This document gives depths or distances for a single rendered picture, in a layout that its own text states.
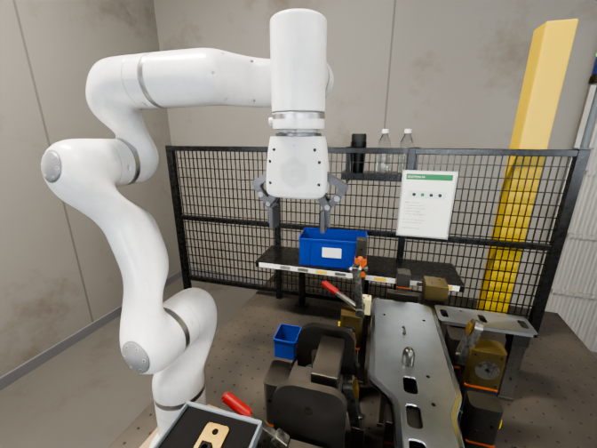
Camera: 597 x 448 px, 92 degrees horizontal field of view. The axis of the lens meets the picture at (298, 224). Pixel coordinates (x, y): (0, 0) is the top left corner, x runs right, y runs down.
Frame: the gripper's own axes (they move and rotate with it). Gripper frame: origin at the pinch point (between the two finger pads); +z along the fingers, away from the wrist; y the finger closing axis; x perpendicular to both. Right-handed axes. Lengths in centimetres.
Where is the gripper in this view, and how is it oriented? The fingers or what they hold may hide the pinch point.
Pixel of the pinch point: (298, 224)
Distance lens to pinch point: 51.2
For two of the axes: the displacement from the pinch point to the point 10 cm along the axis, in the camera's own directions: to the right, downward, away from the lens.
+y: 9.6, 0.8, -2.7
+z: 0.0, 9.6, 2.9
